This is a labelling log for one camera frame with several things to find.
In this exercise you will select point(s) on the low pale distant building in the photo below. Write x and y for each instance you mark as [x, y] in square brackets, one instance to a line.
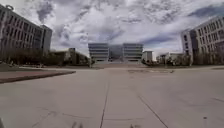
[175, 55]

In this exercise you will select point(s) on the grey concrete slab plaza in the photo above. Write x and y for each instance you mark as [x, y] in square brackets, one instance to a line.
[133, 96]

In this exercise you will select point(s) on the pale building with window grid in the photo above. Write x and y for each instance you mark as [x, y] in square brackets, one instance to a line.
[206, 36]

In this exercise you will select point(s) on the row of dark trees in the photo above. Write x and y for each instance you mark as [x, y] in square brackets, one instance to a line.
[26, 57]
[186, 60]

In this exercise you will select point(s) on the twin-block building with balconies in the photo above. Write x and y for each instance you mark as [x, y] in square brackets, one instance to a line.
[115, 52]

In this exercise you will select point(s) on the dark building with window rows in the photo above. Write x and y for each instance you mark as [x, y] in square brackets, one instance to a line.
[20, 33]

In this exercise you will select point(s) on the raised concrete platform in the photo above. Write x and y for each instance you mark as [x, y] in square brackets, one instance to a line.
[30, 75]

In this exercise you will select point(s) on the wide concrete stairs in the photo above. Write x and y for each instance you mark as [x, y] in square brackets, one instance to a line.
[116, 65]

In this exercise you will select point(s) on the small pale building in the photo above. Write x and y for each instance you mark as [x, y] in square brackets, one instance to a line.
[147, 55]

